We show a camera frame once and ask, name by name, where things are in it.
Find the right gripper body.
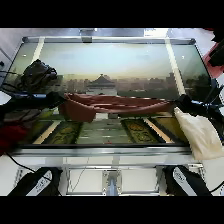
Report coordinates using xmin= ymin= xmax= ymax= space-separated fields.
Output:
xmin=174 ymin=94 xmax=195 ymax=113

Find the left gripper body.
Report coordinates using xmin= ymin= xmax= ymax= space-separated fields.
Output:
xmin=45 ymin=91 xmax=67 ymax=110

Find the brown T-shirt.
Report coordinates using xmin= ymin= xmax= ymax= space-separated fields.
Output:
xmin=58 ymin=92 xmax=176 ymax=123

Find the cream garment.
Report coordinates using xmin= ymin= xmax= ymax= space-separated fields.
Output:
xmin=174 ymin=106 xmax=224 ymax=161

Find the red garment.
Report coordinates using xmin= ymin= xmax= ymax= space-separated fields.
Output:
xmin=0 ymin=124 xmax=30 ymax=157

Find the black cable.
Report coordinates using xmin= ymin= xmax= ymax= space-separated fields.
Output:
xmin=5 ymin=152 xmax=37 ymax=174

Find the silver frame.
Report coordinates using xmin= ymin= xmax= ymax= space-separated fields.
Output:
xmin=9 ymin=35 xmax=205 ymax=197

